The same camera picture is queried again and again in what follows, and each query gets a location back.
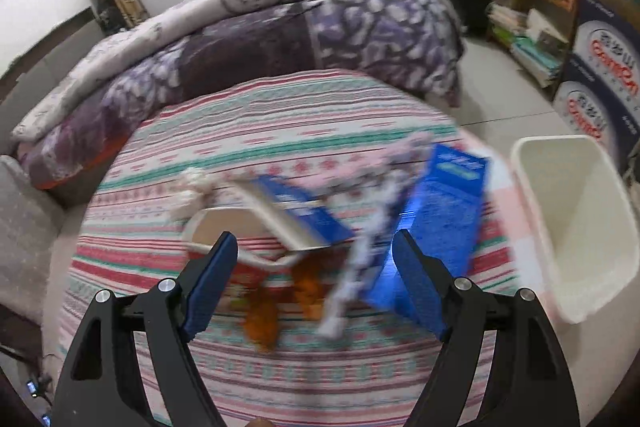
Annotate red and white paper cup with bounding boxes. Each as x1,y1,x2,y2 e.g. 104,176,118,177
181,205,308,314

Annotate grey pillow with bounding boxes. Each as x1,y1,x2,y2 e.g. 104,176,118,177
0,155,67,326

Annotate black bag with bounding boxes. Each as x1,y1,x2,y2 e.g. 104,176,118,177
94,0,127,34

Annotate purple and white quilt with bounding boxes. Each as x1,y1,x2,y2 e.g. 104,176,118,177
10,0,466,190

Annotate black cables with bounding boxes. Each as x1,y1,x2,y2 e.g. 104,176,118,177
0,341,57,427

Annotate white plastic bin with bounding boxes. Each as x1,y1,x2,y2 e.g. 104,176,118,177
510,135,637,325

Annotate orange peel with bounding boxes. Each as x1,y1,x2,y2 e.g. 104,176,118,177
292,256,327,305
244,284,282,354

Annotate tall blue carton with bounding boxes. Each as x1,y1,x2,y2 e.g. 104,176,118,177
362,143,492,324

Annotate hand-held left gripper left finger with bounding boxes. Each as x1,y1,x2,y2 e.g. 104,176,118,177
52,231,240,427

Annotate pale jigsaw foam strip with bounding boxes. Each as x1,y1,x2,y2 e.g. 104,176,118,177
316,132,437,341

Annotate striped patterned bedsheet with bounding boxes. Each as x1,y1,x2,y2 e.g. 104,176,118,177
55,69,532,427

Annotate white tissue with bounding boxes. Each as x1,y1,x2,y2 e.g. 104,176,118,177
170,167,222,221

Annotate small blue and white box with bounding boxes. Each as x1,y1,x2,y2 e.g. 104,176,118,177
239,173,357,254

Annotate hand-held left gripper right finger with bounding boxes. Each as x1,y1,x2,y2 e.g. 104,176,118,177
391,230,581,427

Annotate beige bed mattress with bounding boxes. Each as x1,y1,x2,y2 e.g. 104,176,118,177
42,199,103,360

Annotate grey padded headboard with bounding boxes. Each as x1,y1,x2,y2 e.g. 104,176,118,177
0,6,108,152

